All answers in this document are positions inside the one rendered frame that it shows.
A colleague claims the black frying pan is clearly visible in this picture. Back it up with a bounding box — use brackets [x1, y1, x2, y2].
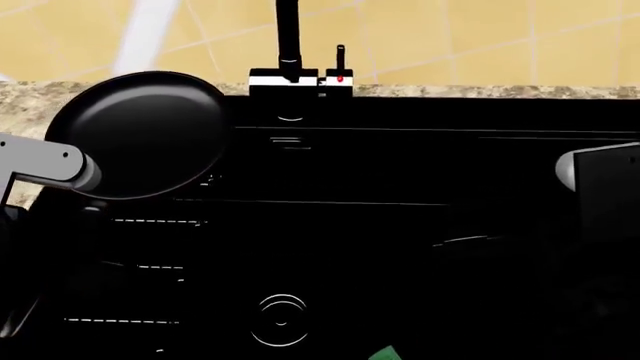
[43, 70, 234, 211]

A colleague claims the black sink basin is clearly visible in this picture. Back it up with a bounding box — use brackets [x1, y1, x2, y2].
[19, 93, 640, 360]

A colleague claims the black white faucet base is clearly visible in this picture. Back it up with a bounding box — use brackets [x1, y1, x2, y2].
[248, 67, 322, 99]

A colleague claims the black faucet lever box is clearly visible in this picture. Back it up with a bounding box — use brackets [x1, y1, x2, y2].
[325, 43, 357, 99]

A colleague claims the round sink drain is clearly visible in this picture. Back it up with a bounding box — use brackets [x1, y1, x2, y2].
[249, 293, 310, 348]

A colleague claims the green sponge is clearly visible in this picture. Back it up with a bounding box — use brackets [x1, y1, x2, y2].
[368, 344, 404, 360]

